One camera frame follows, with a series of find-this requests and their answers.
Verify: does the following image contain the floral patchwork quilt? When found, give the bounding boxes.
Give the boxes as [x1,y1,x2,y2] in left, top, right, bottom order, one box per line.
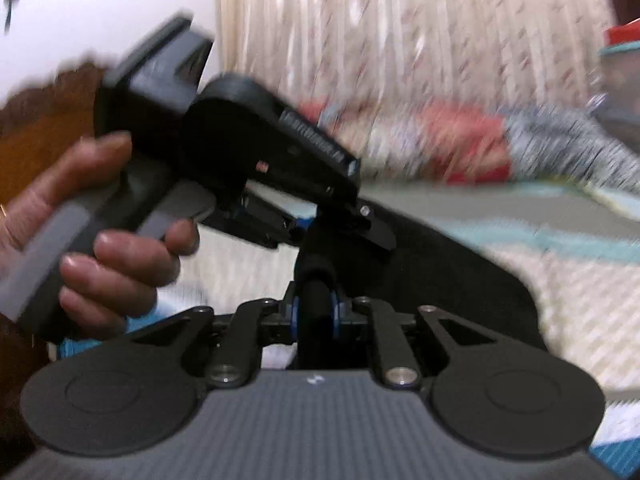
[299,97,640,188]

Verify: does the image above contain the grey blanket with teal border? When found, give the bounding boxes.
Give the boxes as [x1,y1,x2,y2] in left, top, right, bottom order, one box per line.
[359,180,640,263]

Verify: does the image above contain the cream zigzag bed sheet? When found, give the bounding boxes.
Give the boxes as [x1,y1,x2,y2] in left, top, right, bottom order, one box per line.
[165,247,640,398]

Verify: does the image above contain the teal cloth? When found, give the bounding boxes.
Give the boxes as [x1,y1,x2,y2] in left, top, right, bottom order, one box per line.
[56,312,148,358]

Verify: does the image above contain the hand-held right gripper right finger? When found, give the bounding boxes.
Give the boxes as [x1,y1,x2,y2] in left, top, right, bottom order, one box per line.
[330,285,498,390]

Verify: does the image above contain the brown wooden headboard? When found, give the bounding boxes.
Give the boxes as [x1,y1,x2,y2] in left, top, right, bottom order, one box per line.
[0,59,110,221]

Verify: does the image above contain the person's left hand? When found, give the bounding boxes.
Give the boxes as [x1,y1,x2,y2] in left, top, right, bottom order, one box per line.
[0,132,202,342]

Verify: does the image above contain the clear storage box, teal lid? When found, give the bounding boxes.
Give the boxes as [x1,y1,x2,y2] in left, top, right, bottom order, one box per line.
[592,42,640,128]

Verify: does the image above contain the red item on storage box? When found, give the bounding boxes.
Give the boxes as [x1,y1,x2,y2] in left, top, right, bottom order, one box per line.
[604,21,640,47]

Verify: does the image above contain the black pants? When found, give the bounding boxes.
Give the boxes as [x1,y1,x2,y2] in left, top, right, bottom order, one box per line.
[292,210,551,377]

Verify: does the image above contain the cream leaf-print curtain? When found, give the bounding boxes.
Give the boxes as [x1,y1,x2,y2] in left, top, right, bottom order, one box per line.
[214,0,623,117]

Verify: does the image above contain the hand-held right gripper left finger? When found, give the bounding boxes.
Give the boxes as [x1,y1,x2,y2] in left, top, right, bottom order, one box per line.
[131,284,302,390]

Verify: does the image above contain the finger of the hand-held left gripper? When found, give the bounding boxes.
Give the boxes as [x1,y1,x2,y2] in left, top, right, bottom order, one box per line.
[319,201,397,251]
[212,187,307,252]

